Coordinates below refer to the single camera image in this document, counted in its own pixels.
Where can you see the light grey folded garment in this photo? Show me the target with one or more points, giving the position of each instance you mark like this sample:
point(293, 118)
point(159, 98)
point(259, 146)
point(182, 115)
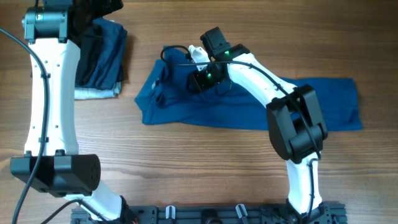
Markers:
point(92, 93)

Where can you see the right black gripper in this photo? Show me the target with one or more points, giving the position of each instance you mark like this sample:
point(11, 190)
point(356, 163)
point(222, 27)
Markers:
point(198, 83)

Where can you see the navy blue folded garment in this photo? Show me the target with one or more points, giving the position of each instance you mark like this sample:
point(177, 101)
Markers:
point(109, 68)

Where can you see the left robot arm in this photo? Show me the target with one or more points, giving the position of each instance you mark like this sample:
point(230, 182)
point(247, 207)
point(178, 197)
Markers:
point(52, 163)

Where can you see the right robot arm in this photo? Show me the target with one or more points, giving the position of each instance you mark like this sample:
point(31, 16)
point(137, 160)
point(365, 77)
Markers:
point(296, 125)

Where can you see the blue polo shirt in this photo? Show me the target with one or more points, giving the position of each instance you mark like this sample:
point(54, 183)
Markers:
point(165, 99)

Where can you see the black folded garment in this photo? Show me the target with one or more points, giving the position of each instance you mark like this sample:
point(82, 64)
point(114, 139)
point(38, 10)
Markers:
point(90, 46)

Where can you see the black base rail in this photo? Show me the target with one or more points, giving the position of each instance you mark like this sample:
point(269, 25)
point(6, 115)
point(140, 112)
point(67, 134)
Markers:
point(330, 213)

